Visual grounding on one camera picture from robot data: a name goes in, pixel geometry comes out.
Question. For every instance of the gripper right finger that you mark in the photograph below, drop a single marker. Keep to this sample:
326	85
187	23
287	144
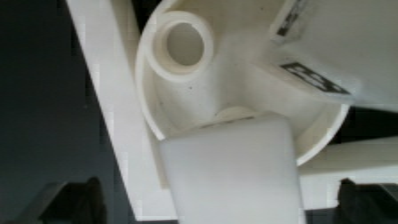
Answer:
369	202

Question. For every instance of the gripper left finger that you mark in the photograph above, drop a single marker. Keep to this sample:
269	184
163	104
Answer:
68	204

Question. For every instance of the white stool leg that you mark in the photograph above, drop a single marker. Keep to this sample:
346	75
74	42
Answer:
333	47
232	170

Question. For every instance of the white round stool seat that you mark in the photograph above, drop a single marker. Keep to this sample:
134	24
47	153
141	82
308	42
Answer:
218	73

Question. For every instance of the white U-shaped fence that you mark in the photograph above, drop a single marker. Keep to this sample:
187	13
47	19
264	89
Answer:
358	157

